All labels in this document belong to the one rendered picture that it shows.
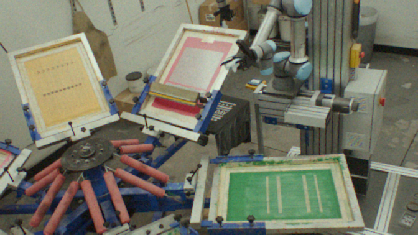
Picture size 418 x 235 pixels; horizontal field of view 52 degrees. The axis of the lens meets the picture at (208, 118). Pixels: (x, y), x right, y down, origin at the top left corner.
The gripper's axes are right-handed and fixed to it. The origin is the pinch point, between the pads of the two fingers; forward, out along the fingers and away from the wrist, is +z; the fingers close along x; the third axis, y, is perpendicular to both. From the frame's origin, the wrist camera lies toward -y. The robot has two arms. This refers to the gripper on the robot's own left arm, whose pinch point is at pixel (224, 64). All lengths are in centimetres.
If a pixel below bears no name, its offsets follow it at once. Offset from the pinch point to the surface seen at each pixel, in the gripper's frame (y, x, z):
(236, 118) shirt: 69, 61, -42
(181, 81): 29, 75, -12
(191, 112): 43, 52, -1
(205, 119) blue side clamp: 44, 35, -1
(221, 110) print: 64, 71, -37
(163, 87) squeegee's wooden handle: 27, 73, 3
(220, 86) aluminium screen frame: 30, 41, -22
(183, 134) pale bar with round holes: 48, 38, 15
